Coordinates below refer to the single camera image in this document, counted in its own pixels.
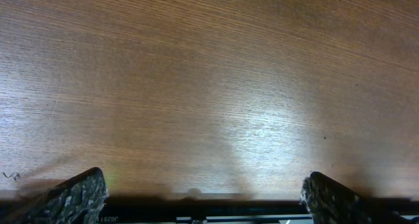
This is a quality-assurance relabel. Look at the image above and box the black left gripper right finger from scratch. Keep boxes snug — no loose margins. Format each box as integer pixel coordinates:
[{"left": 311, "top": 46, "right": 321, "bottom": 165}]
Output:
[{"left": 299, "top": 171, "right": 403, "bottom": 224}]

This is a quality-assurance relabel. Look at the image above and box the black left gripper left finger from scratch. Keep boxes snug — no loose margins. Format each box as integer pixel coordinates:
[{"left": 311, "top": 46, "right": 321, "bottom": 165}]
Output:
[{"left": 1, "top": 167, "right": 109, "bottom": 224}]

